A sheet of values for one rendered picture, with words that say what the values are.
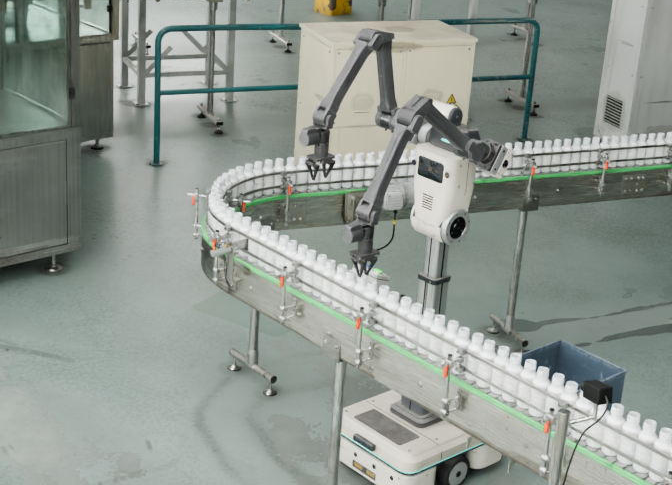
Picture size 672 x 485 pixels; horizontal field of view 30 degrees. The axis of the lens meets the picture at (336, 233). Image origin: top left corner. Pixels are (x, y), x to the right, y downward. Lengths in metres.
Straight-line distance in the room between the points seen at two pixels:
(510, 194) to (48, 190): 2.62
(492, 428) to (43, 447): 2.31
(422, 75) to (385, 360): 4.35
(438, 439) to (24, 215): 2.94
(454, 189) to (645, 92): 5.43
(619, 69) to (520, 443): 6.54
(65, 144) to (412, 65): 2.62
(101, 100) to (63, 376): 3.64
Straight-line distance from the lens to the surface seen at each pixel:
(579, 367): 4.89
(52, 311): 7.12
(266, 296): 5.13
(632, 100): 10.36
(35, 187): 7.28
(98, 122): 9.68
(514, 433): 4.28
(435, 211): 5.18
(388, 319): 4.61
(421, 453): 5.40
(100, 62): 9.57
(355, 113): 8.60
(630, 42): 10.37
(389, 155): 4.61
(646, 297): 7.90
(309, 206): 6.07
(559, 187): 6.73
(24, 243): 7.36
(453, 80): 8.88
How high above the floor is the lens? 3.02
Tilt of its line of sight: 21 degrees down
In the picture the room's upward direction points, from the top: 4 degrees clockwise
